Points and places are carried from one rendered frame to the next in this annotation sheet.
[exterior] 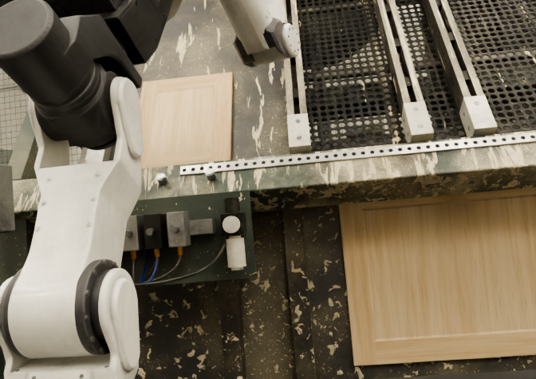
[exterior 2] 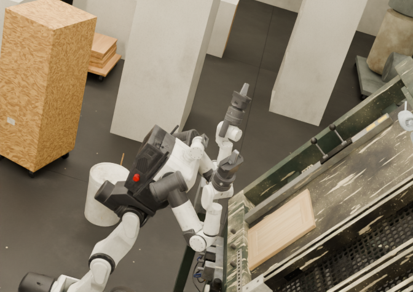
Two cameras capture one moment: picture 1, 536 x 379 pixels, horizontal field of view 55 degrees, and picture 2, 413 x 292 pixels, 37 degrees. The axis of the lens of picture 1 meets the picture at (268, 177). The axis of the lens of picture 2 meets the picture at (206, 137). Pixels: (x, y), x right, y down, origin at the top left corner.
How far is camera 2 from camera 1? 315 cm
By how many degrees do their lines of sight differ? 83
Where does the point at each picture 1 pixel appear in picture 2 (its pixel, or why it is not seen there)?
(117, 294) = (94, 265)
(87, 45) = (113, 202)
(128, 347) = (96, 278)
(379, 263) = not seen: outside the picture
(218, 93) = (296, 230)
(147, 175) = (238, 239)
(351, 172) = not seen: outside the picture
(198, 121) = (277, 235)
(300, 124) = (255, 283)
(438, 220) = not seen: outside the picture
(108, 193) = (117, 240)
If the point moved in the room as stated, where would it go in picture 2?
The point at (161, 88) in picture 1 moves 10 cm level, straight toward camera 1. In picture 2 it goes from (301, 200) to (284, 199)
